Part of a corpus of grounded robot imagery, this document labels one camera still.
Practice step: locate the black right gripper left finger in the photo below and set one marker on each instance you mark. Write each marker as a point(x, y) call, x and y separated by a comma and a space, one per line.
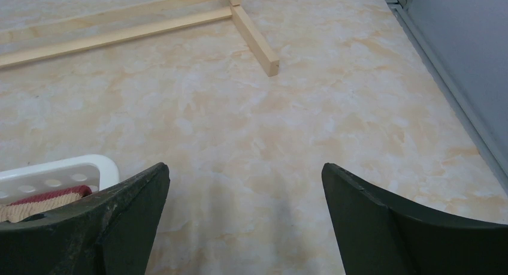
point(109, 232)

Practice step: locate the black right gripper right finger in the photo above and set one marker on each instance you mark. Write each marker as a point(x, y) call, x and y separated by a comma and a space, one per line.
point(379, 232)

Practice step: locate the striped beige maroon sock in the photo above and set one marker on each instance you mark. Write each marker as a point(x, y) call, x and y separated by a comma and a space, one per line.
point(22, 209)

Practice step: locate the white plastic basket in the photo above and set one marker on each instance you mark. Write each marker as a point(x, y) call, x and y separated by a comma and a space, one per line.
point(96, 171)

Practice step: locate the wooden drying rack frame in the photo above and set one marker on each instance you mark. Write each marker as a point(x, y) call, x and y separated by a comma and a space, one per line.
point(265, 55)

